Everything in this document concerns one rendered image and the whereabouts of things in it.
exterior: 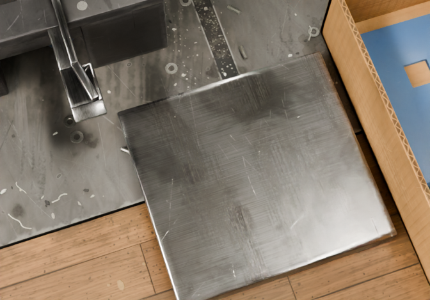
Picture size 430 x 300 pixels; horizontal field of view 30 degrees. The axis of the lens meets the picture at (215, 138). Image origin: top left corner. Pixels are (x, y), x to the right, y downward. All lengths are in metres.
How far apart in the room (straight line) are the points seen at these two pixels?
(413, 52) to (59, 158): 0.30
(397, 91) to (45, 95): 0.28
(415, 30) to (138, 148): 0.25
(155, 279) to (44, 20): 0.21
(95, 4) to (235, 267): 0.22
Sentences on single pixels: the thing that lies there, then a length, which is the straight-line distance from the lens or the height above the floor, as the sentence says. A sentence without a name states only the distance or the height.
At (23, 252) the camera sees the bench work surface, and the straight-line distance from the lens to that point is 0.63.
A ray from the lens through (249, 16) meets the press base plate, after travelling 0.69.
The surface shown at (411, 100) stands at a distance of 0.66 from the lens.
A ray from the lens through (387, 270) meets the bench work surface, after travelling 0.63.
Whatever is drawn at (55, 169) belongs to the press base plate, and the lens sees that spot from 0.64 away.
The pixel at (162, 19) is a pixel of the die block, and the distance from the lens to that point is 0.63.
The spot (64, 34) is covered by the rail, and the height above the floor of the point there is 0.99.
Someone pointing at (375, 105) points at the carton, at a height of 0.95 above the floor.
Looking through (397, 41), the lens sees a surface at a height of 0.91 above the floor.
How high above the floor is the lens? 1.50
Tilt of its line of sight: 70 degrees down
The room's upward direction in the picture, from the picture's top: 3 degrees clockwise
